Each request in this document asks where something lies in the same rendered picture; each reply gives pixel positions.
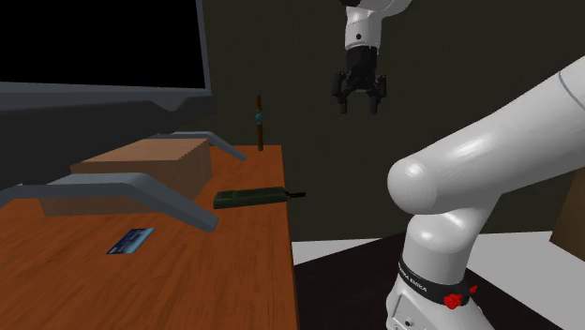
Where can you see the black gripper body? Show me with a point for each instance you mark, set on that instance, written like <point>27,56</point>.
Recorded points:
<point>362,66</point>

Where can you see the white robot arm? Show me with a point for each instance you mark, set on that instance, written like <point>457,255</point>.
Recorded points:
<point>461,173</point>

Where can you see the black monitor with grey stand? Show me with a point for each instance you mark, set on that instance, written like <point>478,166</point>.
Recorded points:
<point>100,41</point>

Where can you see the brown cardboard box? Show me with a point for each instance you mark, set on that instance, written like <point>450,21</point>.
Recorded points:
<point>169,157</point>

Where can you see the blue card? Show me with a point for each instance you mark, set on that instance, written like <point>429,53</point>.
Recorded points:
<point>131,241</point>

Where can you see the dark green handset with antenna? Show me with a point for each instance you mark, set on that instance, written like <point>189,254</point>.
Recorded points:
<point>249,197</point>

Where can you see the brown wooden furniture piece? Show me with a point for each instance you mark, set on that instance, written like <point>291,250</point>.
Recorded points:
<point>571,215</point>

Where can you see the brown stick with teal bead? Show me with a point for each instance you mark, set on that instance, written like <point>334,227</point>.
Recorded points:
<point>260,132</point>

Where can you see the brown wooden desk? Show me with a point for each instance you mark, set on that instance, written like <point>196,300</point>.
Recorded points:
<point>205,274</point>

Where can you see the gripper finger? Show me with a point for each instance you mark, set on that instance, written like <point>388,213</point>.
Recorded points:
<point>341,91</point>
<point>378,91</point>

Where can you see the dark robot stand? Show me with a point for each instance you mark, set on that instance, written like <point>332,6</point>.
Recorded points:
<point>347,292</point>

